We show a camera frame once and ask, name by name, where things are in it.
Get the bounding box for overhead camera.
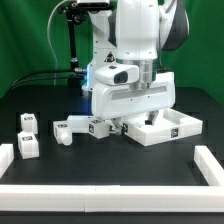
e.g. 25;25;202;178
77;0;111;10

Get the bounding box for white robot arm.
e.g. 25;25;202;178
84;0;189;133

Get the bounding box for white square tabletop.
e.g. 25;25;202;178
123;108;203;146

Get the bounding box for black camera stand pole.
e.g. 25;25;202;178
58;1;87;89

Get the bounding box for white U-shaped fence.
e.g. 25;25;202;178
0;146;224;212

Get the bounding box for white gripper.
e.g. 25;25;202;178
92;64;175;135

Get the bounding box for white cable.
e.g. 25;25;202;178
46;0;70;87

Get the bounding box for white tag sheet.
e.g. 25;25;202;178
67;115;100;133

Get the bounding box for black cables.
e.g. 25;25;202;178
8;68;87;92

